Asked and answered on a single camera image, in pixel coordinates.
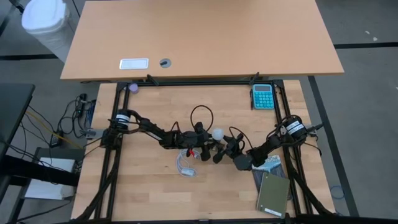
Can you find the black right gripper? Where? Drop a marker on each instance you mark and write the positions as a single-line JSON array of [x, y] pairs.
[[239, 154]]

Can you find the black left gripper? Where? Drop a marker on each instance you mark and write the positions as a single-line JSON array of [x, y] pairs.
[[192, 140]]

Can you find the brass lamp socket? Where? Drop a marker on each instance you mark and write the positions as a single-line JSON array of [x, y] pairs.
[[219, 143]]

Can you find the white lightbulb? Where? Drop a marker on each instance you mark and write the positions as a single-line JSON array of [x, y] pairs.
[[218, 134]]

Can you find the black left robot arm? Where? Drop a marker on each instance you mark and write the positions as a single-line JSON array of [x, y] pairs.
[[149, 124]]

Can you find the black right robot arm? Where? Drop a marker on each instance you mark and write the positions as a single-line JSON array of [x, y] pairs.
[[293, 127]]

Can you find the red zip tie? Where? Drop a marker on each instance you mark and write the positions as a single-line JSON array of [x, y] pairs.
[[191, 152]]

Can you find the Yellowstone book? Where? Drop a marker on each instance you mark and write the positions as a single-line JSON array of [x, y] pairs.
[[275, 165]]

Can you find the black pen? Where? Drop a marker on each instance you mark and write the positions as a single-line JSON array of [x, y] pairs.
[[251, 99]]

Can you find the teal calculator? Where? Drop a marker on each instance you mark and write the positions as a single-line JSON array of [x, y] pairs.
[[263, 97]]

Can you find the green spiral notebook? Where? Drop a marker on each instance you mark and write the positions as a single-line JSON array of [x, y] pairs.
[[273, 194]]

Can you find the black clamp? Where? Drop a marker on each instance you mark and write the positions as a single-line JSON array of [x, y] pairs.
[[254, 78], [152, 80]]

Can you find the grey round desk grommet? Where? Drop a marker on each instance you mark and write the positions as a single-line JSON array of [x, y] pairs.
[[165, 63]]

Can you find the white rectangular desk plate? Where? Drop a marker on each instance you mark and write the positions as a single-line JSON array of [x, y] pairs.
[[134, 63]]

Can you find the light wooden desk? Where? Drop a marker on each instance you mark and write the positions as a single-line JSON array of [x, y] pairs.
[[202, 34]]

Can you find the black power adapter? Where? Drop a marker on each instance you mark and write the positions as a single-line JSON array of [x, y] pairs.
[[56, 140]]

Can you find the white box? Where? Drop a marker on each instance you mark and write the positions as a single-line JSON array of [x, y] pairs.
[[49, 183]]

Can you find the black side desk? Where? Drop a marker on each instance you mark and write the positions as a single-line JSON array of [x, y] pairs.
[[12, 112]]

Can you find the white trash bin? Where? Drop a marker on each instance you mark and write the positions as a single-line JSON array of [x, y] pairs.
[[43, 21]]

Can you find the black aluminium table frame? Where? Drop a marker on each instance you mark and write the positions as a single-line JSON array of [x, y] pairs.
[[119, 93]]

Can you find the grey metal bracket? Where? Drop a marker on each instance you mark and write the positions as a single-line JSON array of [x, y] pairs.
[[91, 133]]

